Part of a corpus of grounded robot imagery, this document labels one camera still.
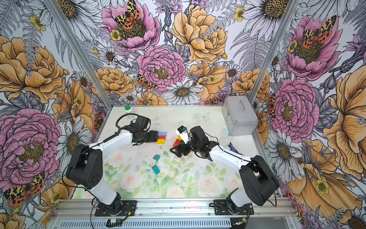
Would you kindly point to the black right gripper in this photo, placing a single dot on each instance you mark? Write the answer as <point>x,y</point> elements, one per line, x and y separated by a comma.
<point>182,145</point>

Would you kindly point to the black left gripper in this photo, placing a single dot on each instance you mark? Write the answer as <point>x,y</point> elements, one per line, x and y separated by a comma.
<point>153,137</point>

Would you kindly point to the teal block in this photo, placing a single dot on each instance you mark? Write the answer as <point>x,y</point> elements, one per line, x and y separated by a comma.
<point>156,169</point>
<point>156,157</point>

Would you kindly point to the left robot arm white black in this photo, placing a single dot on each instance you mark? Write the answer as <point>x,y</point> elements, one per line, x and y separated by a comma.
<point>86,167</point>

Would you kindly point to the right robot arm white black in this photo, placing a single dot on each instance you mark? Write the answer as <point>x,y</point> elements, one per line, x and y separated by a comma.
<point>259,182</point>

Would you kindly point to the white bottle green cap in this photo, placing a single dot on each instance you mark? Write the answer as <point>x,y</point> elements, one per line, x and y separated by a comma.
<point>128,109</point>

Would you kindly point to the silver metal first-aid case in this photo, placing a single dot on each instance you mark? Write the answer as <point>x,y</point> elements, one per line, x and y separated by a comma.
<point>239,115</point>

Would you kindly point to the small circuit board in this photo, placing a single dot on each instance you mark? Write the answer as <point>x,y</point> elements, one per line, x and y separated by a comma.
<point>113,223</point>

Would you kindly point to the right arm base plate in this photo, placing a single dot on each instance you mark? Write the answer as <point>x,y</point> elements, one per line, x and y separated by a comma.
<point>225,207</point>

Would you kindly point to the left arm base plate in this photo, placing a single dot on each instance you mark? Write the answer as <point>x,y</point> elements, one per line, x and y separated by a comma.
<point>120,208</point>

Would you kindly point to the aluminium front rail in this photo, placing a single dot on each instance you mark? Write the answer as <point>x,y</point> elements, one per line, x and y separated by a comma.
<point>176,213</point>

